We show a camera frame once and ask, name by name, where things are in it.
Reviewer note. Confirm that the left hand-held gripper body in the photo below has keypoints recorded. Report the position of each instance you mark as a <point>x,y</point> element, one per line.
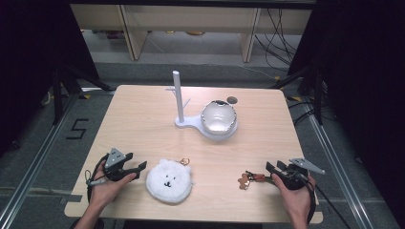
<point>114,159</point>

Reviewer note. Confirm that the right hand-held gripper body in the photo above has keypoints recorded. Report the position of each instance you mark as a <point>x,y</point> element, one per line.
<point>296,178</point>

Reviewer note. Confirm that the white plush bear pouch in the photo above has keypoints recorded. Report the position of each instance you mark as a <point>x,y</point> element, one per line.
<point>168,183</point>

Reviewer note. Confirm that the white key stand with hooks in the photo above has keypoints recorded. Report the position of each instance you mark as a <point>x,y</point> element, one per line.
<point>180,101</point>

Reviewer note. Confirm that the person's right hand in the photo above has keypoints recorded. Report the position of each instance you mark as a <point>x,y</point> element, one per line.
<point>297,202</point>

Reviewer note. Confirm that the person's left hand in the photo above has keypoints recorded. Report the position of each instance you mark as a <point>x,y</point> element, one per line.
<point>106,191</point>

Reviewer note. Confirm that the black metal stand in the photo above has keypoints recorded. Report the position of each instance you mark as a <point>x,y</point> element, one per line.
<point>318,95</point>
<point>58,95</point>

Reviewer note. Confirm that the dark round disc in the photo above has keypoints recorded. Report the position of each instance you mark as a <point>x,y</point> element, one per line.
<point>232,100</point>

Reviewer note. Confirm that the beige wooden cabinet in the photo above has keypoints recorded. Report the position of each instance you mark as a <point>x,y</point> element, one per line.
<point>191,19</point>

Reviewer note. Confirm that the aluminium floor rail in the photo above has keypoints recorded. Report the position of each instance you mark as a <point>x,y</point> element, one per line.
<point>337,165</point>
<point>38,156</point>

